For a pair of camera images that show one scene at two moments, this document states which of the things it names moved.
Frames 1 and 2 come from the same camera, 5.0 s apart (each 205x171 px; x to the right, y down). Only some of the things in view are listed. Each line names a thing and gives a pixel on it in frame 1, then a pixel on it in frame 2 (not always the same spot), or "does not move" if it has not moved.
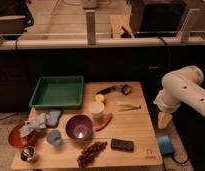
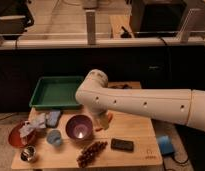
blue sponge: [52, 118] does not move
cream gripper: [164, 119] → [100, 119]
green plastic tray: [57, 92] does not move
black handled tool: [125, 89] does not move
